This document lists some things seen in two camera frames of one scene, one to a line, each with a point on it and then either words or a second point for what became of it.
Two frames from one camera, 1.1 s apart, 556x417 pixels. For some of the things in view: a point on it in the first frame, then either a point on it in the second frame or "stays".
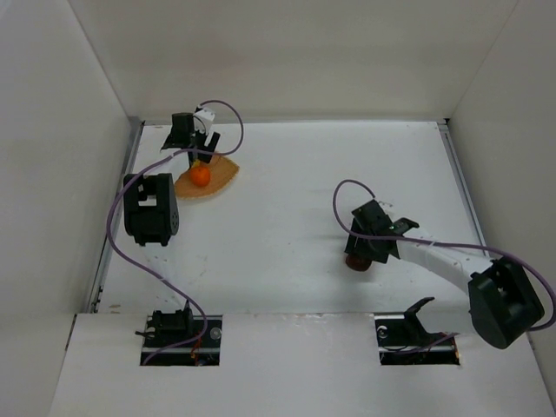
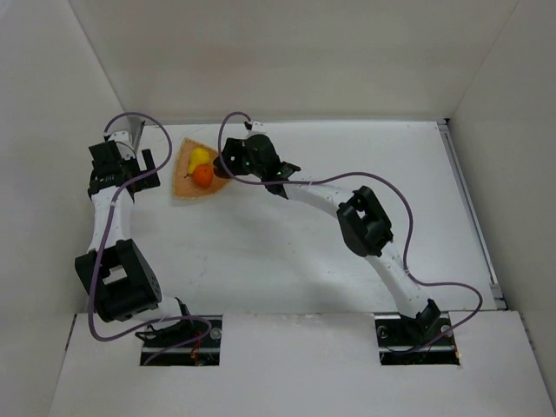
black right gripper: [362, 247] to [230, 157]
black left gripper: [196, 146] to [142, 175]
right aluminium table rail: [450, 141] stays
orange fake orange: [200, 175] stays
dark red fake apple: [357, 262] to [218, 172]
